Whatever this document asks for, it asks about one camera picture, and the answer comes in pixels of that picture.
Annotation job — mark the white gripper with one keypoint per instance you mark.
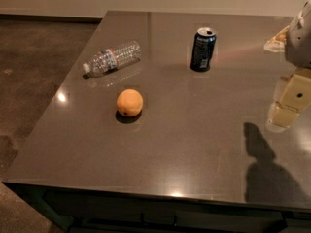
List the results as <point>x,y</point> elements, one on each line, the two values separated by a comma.
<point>299,43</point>

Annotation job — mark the dark drawer handle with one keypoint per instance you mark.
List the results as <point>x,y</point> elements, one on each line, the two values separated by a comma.
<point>155,220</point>

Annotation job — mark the orange fruit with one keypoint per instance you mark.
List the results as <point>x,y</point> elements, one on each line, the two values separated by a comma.
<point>130,103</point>

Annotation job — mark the blue pepsi can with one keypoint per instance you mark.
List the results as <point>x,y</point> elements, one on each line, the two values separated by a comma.
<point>203,48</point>

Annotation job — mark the clear plastic water bottle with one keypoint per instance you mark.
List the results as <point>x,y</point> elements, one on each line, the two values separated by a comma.
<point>112,59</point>

